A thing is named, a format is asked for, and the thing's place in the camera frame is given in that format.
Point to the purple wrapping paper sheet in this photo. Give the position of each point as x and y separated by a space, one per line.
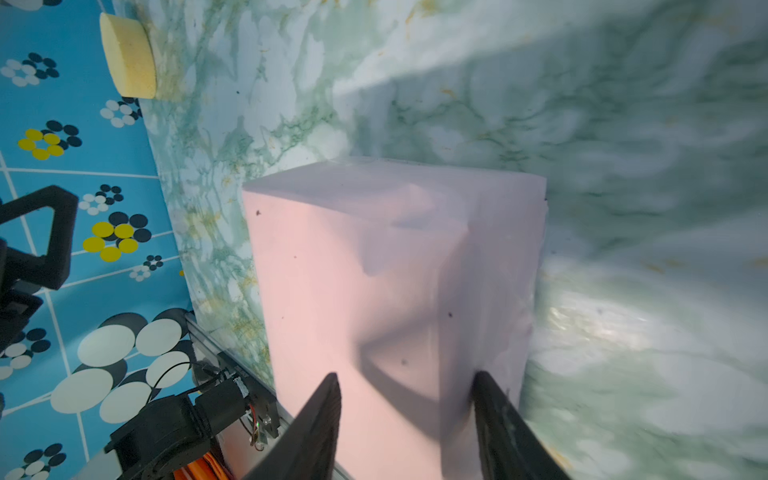
405 280

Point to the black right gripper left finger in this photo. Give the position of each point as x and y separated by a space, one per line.
307 448

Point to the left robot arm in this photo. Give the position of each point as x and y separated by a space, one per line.
124 364

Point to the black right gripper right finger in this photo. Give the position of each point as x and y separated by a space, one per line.
508 448

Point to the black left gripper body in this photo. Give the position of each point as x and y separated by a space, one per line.
18 272

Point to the yellow round sponge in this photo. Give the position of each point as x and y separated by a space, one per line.
129 56

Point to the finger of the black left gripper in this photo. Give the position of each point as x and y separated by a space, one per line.
42 240

